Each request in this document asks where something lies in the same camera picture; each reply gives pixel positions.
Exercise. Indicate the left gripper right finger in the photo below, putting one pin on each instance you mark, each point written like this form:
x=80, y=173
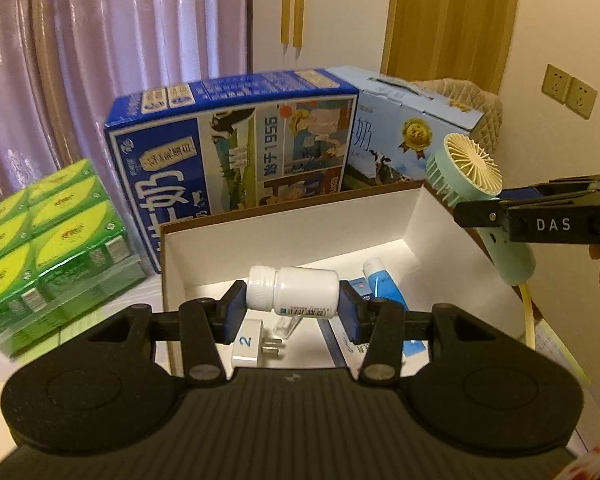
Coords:
x=378, y=323

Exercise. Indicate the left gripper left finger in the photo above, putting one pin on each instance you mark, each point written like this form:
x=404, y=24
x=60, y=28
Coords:
x=203, y=323

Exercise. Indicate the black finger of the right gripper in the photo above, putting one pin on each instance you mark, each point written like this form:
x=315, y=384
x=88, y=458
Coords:
x=482, y=213

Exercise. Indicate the blue white tube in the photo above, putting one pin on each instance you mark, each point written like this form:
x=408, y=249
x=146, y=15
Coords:
x=381, y=282

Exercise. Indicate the white numbered plug adapter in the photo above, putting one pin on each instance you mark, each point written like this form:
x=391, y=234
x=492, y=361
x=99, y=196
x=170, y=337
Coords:
x=252, y=348

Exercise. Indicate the mint handheld fan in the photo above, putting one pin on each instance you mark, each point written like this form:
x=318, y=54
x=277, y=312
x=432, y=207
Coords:
x=462, y=172

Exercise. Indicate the clear plastic case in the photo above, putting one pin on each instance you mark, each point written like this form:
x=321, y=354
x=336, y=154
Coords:
x=285, y=326

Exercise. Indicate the white pill bottle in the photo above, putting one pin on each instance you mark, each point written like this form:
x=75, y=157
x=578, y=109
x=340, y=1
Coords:
x=291, y=291

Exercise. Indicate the brown open storage box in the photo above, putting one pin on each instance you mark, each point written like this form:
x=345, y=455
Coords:
x=430, y=257

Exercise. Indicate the quilted beige chair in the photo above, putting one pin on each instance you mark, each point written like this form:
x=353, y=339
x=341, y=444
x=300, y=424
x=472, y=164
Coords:
x=465, y=94

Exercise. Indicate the light blue milk carton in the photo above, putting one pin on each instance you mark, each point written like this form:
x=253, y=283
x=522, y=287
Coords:
x=397, y=126

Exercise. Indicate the green drink pack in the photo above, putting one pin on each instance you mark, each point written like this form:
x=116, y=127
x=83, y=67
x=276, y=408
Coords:
x=64, y=251

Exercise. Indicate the blue milk carton box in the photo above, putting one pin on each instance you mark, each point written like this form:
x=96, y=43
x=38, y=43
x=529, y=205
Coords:
x=231, y=143

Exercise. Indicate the wooden door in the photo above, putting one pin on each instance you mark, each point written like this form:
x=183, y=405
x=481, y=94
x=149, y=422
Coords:
x=459, y=39

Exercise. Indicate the pink curtain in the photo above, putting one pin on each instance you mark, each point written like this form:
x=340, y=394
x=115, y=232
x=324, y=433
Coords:
x=63, y=62

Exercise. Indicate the wall power sockets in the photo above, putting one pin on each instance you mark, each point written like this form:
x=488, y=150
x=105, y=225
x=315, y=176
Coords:
x=570, y=91

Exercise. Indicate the yellow wall hanging strips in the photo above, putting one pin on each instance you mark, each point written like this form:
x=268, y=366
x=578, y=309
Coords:
x=291, y=24

